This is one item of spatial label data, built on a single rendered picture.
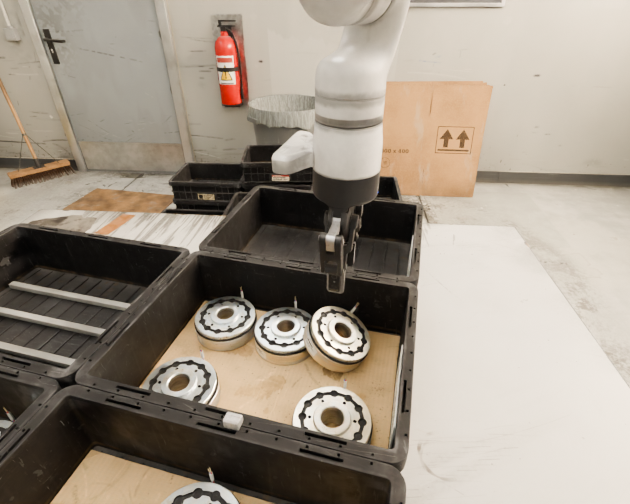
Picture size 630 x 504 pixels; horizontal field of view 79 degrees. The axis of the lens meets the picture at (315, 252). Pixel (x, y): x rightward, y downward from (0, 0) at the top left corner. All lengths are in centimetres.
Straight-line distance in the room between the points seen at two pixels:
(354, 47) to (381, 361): 45
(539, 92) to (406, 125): 102
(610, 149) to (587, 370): 311
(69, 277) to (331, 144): 69
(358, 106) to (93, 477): 52
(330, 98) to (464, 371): 61
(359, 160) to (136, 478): 45
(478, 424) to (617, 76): 324
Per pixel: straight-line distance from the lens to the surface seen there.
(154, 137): 367
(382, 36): 41
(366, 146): 40
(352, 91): 38
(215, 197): 220
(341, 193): 41
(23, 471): 55
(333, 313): 63
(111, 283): 88
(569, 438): 83
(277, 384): 61
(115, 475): 59
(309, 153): 42
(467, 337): 91
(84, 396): 54
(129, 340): 61
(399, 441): 45
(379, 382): 62
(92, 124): 390
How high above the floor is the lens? 131
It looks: 33 degrees down
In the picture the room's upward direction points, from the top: straight up
